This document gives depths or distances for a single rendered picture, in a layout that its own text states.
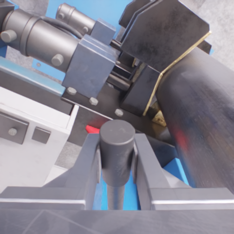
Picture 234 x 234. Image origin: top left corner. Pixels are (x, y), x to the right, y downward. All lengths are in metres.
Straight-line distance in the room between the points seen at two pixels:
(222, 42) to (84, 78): 1.41
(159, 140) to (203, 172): 0.28
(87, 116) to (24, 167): 0.21
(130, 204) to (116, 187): 0.47
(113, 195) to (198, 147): 0.17
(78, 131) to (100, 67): 0.20
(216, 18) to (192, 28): 1.16
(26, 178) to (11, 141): 0.14
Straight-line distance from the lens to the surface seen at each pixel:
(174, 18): 0.48
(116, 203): 0.20
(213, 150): 0.28
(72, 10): 0.96
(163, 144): 0.56
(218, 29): 1.68
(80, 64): 0.46
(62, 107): 0.44
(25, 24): 0.52
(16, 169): 0.52
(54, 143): 0.40
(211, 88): 0.37
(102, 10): 1.34
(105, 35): 0.92
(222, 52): 1.76
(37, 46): 0.51
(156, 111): 0.60
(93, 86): 0.48
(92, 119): 0.48
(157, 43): 0.48
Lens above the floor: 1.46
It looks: 54 degrees down
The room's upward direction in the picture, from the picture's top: 180 degrees clockwise
